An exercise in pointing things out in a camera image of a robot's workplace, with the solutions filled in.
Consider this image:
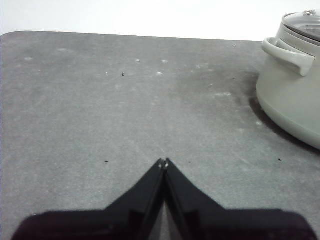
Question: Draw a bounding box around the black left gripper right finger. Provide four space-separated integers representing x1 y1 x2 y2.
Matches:
164 157 316 240

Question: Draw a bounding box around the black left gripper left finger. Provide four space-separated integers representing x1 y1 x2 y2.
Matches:
11 158 166 240

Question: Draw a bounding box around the glass lid with green knob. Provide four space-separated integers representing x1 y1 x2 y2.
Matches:
282 9 320 42

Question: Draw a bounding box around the pale green electric pot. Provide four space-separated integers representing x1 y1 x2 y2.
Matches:
255 9 320 150

